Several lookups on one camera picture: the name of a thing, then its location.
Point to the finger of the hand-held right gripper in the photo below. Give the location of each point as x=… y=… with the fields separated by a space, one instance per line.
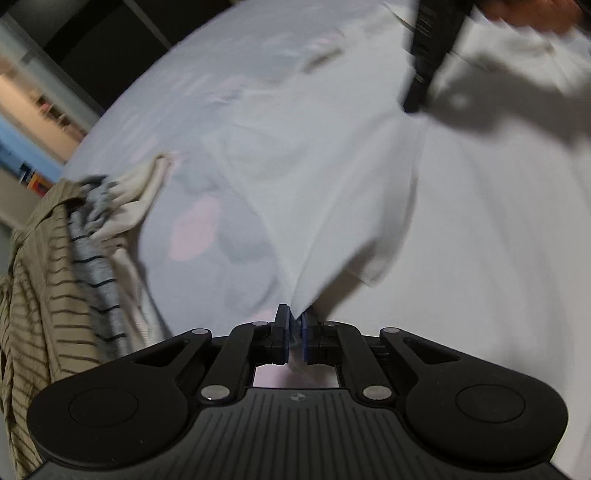
x=434 y=46

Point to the person's right hand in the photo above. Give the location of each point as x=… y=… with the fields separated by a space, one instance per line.
x=535 y=14

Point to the brown striped shirt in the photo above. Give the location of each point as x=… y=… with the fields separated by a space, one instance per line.
x=37 y=286

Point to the white t-shirt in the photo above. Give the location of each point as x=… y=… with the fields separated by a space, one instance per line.
x=485 y=230

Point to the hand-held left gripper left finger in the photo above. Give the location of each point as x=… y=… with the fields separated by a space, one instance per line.
x=284 y=339

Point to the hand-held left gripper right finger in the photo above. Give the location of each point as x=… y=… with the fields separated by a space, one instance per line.
x=308 y=341

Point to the cream knit sweater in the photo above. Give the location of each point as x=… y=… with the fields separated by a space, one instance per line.
x=138 y=194

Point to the grey striped shirt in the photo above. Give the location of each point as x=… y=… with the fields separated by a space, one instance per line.
x=92 y=258

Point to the orange chair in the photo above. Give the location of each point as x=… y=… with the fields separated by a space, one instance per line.
x=39 y=182

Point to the black wardrobe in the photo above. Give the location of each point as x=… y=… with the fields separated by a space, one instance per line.
x=115 y=41

